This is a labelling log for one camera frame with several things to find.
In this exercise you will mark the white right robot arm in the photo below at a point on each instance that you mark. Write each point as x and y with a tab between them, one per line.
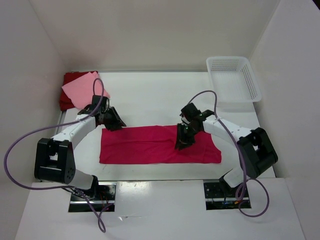
255	150

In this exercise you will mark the magenta t shirt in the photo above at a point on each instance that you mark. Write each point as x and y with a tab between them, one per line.
154	145

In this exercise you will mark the white plastic laundry basket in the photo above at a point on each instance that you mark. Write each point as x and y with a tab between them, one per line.
233	79

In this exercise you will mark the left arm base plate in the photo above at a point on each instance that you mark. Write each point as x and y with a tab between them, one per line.
104	199

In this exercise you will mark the dark red t shirt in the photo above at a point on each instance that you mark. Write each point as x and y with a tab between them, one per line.
66	82

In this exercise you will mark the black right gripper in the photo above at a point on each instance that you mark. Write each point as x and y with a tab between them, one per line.
182	141

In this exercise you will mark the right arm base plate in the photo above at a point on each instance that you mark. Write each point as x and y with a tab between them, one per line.
216	199

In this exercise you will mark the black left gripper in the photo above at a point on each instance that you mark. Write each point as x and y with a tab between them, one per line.
118	122

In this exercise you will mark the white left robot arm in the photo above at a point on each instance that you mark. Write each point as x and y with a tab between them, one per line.
55	160

